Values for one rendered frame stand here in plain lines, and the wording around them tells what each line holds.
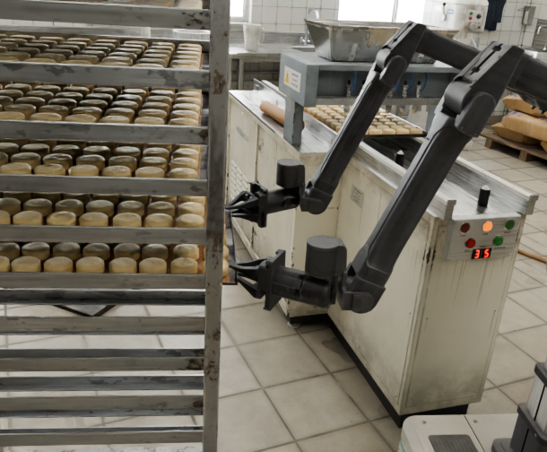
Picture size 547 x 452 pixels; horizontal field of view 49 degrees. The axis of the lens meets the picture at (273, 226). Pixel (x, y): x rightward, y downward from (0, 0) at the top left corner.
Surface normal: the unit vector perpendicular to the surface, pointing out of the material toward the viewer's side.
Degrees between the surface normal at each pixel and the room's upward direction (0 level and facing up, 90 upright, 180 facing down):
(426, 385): 90
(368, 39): 115
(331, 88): 90
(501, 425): 0
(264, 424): 0
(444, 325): 90
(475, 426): 0
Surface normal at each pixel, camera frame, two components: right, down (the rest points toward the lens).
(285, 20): 0.40, 0.38
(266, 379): 0.06, -0.92
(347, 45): 0.23, 0.74
